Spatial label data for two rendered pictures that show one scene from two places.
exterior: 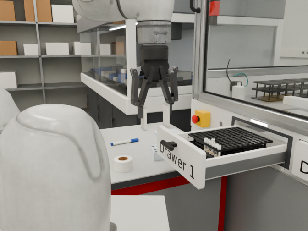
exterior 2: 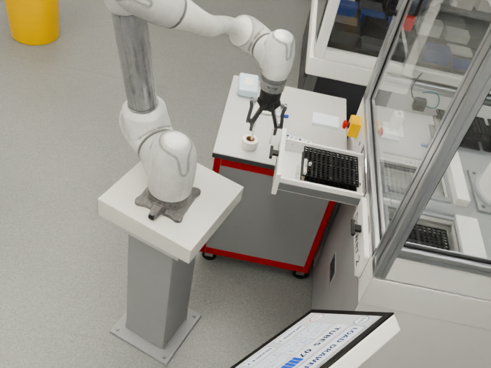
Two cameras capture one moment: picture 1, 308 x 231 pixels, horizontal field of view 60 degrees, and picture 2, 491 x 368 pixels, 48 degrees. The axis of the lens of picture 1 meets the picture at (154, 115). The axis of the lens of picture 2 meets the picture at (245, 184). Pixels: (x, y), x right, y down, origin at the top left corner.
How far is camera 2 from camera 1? 144 cm
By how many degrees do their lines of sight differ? 34
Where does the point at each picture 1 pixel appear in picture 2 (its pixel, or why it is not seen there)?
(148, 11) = (266, 73)
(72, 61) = not seen: outside the picture
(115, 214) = (206, 185)
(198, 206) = (303, 201)
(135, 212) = (218, 189)
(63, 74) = not seen: outside the picture
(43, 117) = (169, 144)
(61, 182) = (167, 172)
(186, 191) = not seen: hidden behind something
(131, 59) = (329, 14)
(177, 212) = (281, 198)
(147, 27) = (264, 81)
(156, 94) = (348, 61)
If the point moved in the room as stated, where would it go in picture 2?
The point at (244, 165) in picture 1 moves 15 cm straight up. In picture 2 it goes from (316, 193) to (326, 164)
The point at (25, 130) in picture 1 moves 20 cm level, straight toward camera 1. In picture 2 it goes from (161, 148) to (148, 191)
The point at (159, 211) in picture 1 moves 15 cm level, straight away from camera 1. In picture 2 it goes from (231, 196) to (251, 174)
